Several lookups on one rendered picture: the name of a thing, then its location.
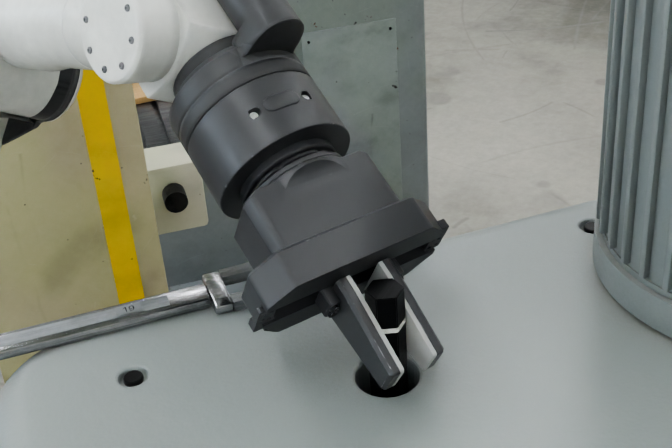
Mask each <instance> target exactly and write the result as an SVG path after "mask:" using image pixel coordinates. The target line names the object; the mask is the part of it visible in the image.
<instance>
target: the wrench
mask: <svg viewBox="0 0 672 448"><path fill-rule="evenodd" d="M252 270H253V268H252V267H251V265H250V263H249V262H247V263H243V264H239V265H235V266H231V267H227V268H223V269H219V272H212V273H208V274H204V275H202V282H203V284H199V285H195V286H191V287H187V288H183V289H179V290H175V291H171V292H167V293H163V294H159V295H155V296H151V297H146V298H142V299H138V300H134V301H130V302H126V303H122V304H118V305H114V306H110V307H106V308H102V309H98V310H94V311H90V312H86V313H82V314H78V315H74V316H70V317H66V318H62V319H58V320H54V321H50V322H46V323H42V324H37V325H33V326H29V327H25V328H21V329H17V330H13V331H9V332H5V333H1V334H0V360H4V359H8V358H12V357H16V356H20V355H24V354H28V353H32V352H36V351H40V350H44V349H47V348H51V347H55V346H59V345H63V344H67V343H71V342H75V341H79V340H83V339H87V338H91V337H95V336H99V335H103V334H107V333H111V332H114V331H118V330H122V329H126V328H130V327H134V326H138V325H142V324H146V323H150V322H154V321H158V320H162V319H166V318H170V317H174V316H178V315H181V314H185V313H189V312H193V311H197V310H201V309H205V308H209V307H211V304H212V306H213V308H214V311H215V313H216V314H223V313H227V312H231V311H233V309H234V311H235V312H236V311H240V310H244V309H248V308H247V307H246V305H245V303H244V302H243V300H242V298H241V296H242V293H243V291H240V292H236V293H232V294H230V295H229V293H228V291H227V289H226V286H228V285H232V284H236V283H240V282H244V281H247V278H248V275H249V273H250V272H251V271H252Z"/></svg>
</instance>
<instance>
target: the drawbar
mask: <svg viewBox="0 0 672 448"><path fill-rule="evenodd" d="M365 301H366V303H367V304H368V306H369V308H370V310H371V311H372V313H373V315H374V317H375V318H376V320H377V322H378V324H379V325H380V327H381V329H393V328H398V327H399V326H400V324H401V323H402V321H403V320H404V318H405V293H404V287H403V286H402V285H401V284H399V283H398V282H397V281H395V280H394V279H393V278H389V279H378V280H373V281H372V282H371V283H370V284H369V286H368V287H367V288H366V289H365ZM385 336H386V338H387V340H388V341H389V343H390V345H391V347H392V348H393V350H394V352H395V354H396V355H397V357H398V359H399V361H400V363H401V364H402V366H403V368H404V373H403V375H402V376H401V378H400V379H399V381H398V382H397V383H396V385H394V386H392V387H390V388H388V389H386V390H384V389H382V388H381V387H380V386H379V385H378V383H377V382H376V380H375V379H374V378H373V376H372V375H371V373H370V389H371V395H372V396H376V397H384V398H389V397H397V396H401V395H403V394H406V393H408V371H407V345H406V322H405V323H404V325H403V326H402V328H401V329H400V331H399V332H398V333H388V334H385Z"/></svg>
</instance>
